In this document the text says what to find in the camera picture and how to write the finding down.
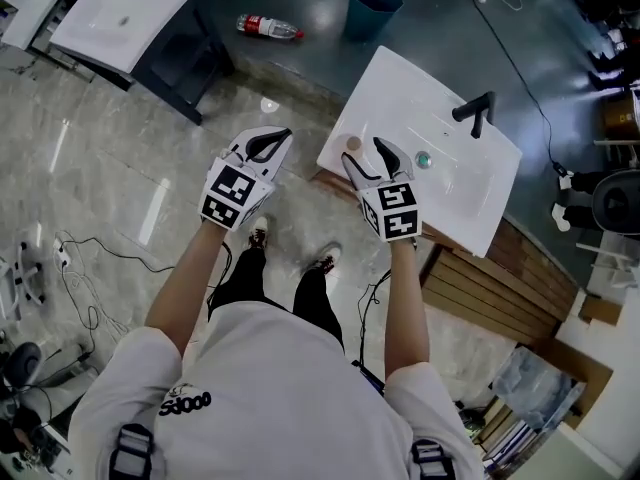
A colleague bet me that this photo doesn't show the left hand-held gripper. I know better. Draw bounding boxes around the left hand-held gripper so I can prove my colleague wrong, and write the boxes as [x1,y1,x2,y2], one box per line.
[198,125,295,233]

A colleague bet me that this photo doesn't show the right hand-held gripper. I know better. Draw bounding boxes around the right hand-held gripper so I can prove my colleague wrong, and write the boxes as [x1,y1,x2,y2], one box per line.
[340,136,424,244]

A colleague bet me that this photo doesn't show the small clear cup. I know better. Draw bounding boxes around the small clear cup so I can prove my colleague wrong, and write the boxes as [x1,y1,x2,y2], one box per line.
[333,131,370,162]

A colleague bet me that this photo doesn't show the person's right forearm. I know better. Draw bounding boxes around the person's right forearm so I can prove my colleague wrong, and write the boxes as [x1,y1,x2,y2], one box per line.
[383,236,432,380]

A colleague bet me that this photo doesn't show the person's left forearm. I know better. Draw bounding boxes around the person's left forearm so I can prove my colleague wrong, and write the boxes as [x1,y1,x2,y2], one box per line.
[144,219,229,357]

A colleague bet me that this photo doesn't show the white ceramic sink basin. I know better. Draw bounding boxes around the white ceramic sink basin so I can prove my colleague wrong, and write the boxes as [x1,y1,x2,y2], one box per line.
[316,45,523,259]

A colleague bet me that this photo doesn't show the black table leg frame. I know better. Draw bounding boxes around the black table leg frame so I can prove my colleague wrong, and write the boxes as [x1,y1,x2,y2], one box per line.
[130,2,237,127]

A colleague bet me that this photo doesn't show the plastic bottle red label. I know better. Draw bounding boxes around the plastic bottle red label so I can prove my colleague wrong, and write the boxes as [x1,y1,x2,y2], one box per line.
[235,13,306,42]

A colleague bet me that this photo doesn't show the white table edge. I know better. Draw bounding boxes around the white table edge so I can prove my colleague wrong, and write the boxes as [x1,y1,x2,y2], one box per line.
[0,0,76,52]

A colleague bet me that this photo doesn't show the person's left shoe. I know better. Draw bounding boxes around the person's left shoe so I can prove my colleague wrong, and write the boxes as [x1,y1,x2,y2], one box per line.
[247,215,271,250]

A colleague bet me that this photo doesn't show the person's shoe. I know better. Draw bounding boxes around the person's shoe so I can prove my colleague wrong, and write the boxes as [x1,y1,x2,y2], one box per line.
[247,215,271,250]
[301,243,343,276]

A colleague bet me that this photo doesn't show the person's right shoe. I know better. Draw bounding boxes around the person's right shoe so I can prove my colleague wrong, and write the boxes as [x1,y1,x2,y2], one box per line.
[301,243,343,276]

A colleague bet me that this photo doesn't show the black faucet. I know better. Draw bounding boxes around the black faucet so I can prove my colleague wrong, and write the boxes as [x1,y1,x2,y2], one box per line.
[451,90,497,140]

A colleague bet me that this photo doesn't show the person's left leg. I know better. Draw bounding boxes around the person's left leg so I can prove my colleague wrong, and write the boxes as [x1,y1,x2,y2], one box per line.
[206,244,269,320]

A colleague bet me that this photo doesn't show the person's leg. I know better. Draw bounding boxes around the person's leg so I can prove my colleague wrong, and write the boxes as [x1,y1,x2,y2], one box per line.
[206,244,269,320]
[291,266,347,350]

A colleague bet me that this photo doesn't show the person's right leg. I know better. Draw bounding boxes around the person's right leg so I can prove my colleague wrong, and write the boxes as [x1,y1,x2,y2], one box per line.
[291,266,347,350]

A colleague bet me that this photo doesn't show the teal waste bin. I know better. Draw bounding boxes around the teal waste bin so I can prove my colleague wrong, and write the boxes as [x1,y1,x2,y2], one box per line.
[343,0,405,44]

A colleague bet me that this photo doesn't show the wooden slatted vanity cabinet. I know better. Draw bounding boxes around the wooden slatted vanity cabinet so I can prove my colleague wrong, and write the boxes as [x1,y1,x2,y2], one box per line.
[310,166,581,347]

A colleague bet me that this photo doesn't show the blue black waist device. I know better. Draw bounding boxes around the blue black waist device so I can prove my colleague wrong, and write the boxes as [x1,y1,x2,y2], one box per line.
[351,359,387,395]

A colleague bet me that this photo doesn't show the white power strip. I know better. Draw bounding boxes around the white power strip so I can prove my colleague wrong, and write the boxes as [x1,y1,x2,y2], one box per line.
[51,237,74,270]

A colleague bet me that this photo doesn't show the dark round chair seat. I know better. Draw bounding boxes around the dark round chair seat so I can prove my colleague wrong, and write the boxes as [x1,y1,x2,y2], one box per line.
[591,167,640,235]

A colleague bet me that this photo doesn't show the person's white t-shirt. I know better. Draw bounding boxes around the person's white t-shirt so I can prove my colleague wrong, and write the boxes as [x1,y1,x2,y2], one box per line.
[67,300,486,480]

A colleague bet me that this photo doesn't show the cardboard box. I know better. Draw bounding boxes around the cardboard box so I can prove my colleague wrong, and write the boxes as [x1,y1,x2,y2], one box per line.
[599,94,640,140]

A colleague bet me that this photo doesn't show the white chair base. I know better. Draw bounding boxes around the white chair base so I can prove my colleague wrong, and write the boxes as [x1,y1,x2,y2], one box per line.
[0,224,47,320]

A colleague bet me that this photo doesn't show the clear plastic bag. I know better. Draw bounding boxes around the clear plastic bag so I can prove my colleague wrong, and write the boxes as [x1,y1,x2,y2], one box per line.
[491,344,585,430]

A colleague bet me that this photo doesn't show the stack of books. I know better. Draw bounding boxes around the stack of books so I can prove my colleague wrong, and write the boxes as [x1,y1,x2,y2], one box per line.
[478,416,540,470]

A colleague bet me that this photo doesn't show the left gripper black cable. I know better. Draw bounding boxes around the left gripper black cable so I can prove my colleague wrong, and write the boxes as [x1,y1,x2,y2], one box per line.
[206,240,235,320]

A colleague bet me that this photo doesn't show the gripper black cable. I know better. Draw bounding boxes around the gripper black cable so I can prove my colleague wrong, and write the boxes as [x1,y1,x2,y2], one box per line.
[356,269,395,370]
[206,240,235,320]

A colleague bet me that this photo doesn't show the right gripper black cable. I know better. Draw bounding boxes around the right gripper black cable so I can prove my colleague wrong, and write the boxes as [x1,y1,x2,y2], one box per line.
[356,269,395,370]

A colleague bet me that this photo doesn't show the long black floor cable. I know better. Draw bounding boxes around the long black floor cable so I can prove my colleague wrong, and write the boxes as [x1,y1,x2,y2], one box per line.
[469,0,569,177]

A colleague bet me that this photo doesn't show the thin black floor cable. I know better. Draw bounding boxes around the thin black floor cable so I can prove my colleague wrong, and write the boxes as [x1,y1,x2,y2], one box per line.
[58,229,177,275]

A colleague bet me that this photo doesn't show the tangled white cables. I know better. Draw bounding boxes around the tangled white cables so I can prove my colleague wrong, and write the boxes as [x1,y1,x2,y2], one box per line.
[58,262,132,345]

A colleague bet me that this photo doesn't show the grey shoulder strap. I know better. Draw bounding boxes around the grey shoulder strap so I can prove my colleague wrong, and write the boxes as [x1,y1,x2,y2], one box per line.
[108,423,156,480]
[410,438,457,480]

